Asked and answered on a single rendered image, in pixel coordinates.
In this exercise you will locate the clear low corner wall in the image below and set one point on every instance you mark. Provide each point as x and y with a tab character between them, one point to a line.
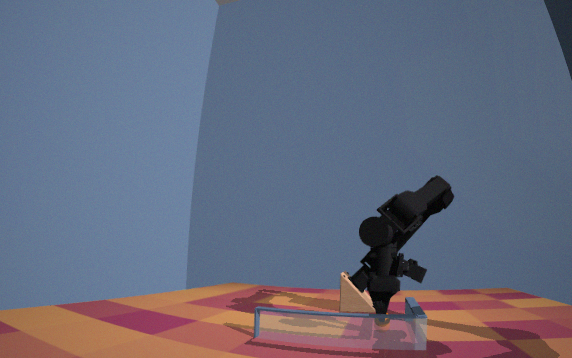
372	333

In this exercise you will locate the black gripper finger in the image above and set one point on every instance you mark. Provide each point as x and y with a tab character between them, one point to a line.
381	300

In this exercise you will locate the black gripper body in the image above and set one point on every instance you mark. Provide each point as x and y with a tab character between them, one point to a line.
382	275

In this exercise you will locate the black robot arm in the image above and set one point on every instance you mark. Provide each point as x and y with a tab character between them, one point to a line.
407	212

